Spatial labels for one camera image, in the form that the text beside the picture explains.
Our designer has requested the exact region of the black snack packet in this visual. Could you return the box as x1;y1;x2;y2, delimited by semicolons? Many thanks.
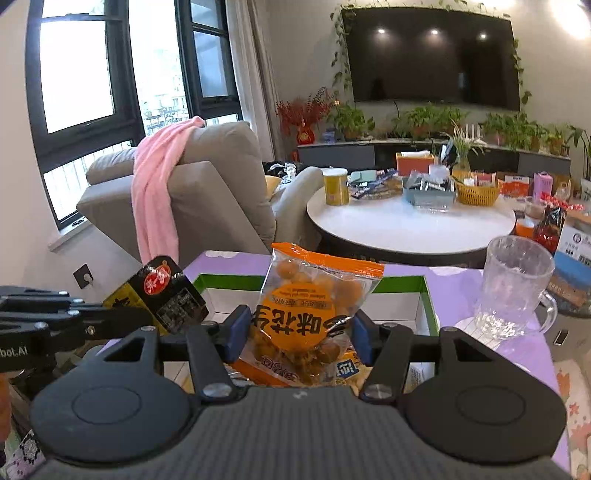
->
102;256;209;334

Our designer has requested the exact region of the orange peanut snack bag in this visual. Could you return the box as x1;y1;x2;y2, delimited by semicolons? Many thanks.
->
242;242;385;386

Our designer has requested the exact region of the green cardboard box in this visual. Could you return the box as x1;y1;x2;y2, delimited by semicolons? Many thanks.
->
193;273;440;391

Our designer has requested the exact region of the purple floral tablecloth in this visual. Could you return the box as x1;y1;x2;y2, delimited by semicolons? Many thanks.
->
91;250;571;471

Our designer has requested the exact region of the white round coffee table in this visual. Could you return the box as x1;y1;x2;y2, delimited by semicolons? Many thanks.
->
307;189;516;268

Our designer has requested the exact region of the clear glass mug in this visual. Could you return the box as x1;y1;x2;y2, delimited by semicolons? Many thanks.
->
474;235;558;340

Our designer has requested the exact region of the grey armchair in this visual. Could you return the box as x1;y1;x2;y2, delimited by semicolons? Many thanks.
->
77;121;322;267

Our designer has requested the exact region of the pink towel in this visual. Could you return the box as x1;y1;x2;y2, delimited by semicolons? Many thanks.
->
131;116;205;264

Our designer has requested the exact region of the blue-grey tray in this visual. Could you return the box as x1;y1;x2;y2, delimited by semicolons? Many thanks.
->
403;172;457;211

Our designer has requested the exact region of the yellow canister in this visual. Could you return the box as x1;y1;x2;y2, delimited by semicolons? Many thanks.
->
322;168;349;206

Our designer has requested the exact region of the yellow woven basket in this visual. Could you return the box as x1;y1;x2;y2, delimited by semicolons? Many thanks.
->
454;179;500;207

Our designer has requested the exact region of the orange tissue box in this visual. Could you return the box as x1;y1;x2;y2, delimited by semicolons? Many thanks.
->
396;153;436;177

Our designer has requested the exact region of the white blue carton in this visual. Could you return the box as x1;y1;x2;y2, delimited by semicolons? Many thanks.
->
548;223;591;311

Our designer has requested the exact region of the pink box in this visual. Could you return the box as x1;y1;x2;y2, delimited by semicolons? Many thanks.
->
533;172;554;199

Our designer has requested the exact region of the red flower arrangement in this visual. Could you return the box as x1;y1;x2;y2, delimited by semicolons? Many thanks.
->
276;87;335;146

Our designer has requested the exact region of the wall power socket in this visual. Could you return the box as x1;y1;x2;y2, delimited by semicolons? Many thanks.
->
73;264;94;289

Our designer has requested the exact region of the wall television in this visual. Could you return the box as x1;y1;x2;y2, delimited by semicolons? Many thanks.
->
342;6;521;111

